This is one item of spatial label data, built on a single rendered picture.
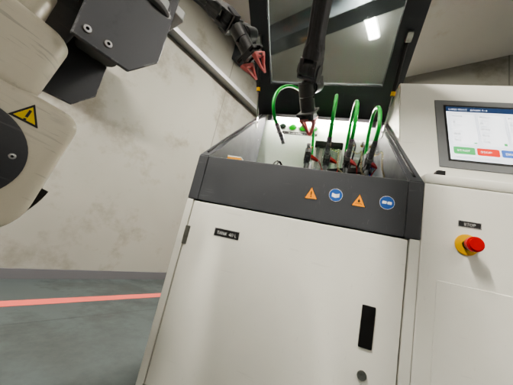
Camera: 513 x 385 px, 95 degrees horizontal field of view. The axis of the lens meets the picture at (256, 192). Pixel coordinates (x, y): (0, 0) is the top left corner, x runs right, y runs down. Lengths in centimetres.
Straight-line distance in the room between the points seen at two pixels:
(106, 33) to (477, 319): 90
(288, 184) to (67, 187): 229
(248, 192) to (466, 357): 67
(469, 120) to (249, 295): 108
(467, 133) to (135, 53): 115
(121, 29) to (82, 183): 240
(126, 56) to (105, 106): 251
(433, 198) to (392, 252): 18
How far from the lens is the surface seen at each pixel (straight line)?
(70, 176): 274
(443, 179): 81
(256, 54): 103
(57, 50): 41
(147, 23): 45
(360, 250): 72
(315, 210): 72
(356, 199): 73
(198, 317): 81
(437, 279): 77
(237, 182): 78
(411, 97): 133
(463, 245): 79
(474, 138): 124
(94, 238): 285
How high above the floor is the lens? 70
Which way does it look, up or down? 11 degrees up
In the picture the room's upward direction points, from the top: 12 degrees clockwise
